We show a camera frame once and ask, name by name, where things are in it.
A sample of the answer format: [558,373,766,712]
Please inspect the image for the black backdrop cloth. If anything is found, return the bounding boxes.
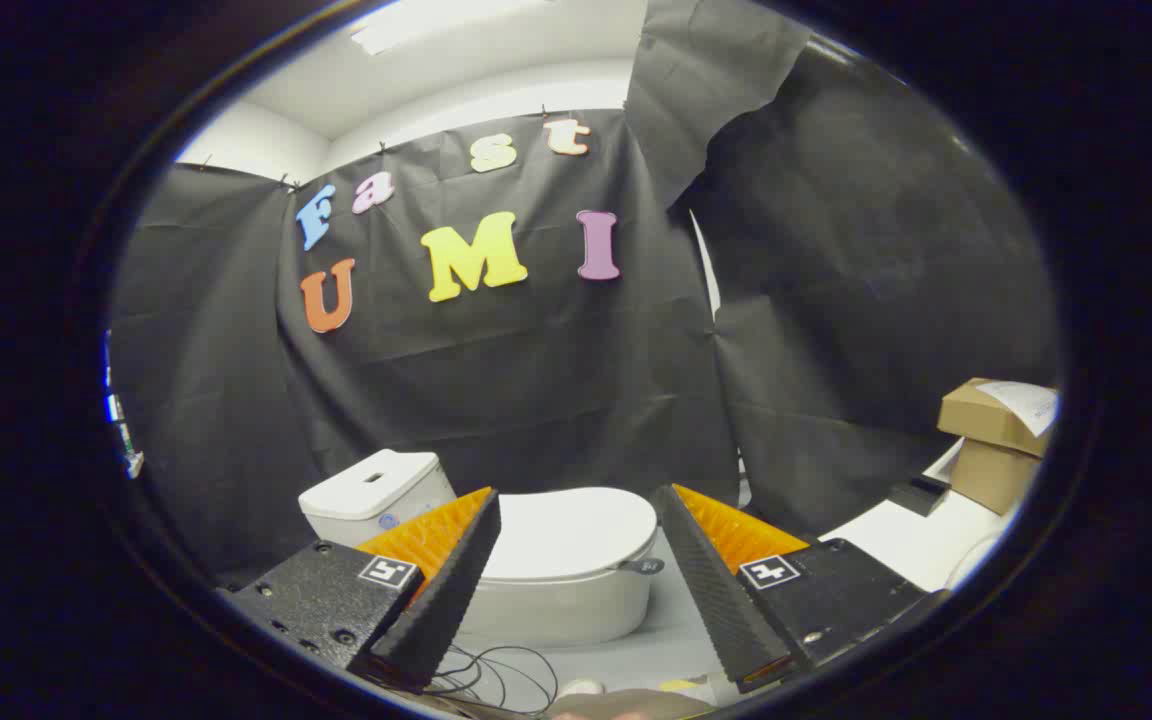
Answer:
[106,0,1065,591]

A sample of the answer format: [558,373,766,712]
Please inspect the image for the white toilet tank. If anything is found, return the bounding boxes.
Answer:
[298,449,459,549]

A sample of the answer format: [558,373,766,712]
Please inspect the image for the small black box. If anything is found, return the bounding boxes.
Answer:
[888,474,952,517]

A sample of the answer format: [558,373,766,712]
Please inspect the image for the bundle of black cables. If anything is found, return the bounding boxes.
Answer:
[426,645,559,716]

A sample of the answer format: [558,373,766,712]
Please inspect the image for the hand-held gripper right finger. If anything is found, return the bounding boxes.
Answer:
[652,484,949,695]

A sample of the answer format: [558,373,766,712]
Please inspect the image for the brown cardboard box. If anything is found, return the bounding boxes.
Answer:
[938,377,1059,459]
[950,438,1042,516]

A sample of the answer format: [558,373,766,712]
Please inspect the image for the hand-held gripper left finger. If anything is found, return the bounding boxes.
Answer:
[219,487,502,696]

